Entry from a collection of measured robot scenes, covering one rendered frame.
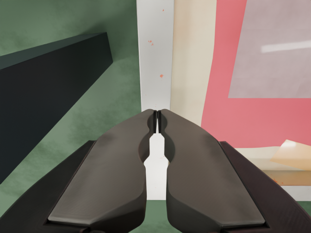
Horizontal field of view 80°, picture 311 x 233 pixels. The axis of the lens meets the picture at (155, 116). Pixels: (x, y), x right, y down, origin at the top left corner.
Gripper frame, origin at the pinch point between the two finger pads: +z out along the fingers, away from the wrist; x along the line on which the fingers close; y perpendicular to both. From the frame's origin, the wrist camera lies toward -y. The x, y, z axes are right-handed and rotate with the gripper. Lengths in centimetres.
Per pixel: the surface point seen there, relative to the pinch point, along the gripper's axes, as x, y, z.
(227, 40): 8.6, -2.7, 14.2
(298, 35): 17.1, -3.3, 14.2
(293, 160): 23.4, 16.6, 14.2
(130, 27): -16, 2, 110
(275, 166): 20.7, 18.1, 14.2
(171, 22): 1.4, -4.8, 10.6
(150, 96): -1.0, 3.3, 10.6
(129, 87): -19, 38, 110
